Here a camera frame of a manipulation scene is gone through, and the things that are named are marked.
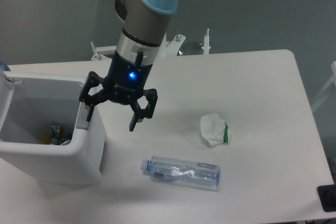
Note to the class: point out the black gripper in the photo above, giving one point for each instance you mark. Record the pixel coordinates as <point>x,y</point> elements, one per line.
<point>127,82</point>

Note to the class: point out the white push-top trash can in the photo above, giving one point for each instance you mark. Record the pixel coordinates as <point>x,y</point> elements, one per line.
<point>33,102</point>

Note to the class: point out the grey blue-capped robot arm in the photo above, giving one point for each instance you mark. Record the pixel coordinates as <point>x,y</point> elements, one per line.
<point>92,92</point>

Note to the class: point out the crushed clear plastic bottle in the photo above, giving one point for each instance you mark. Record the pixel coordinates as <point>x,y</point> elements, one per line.
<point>182,173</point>

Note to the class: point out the crumpled white green wrapper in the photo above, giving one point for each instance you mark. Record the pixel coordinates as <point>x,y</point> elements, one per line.
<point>214,130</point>

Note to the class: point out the blue object behind trash can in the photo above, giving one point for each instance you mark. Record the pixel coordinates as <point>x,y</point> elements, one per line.
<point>4,67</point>

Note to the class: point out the white frame at right edge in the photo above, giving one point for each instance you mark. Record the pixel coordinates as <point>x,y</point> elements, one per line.
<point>325,92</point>

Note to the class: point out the black device at table edge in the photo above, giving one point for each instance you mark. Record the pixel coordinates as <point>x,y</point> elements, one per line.
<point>327,197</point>

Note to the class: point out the trash inside the can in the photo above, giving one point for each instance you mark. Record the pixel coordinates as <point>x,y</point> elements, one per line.
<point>57,136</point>

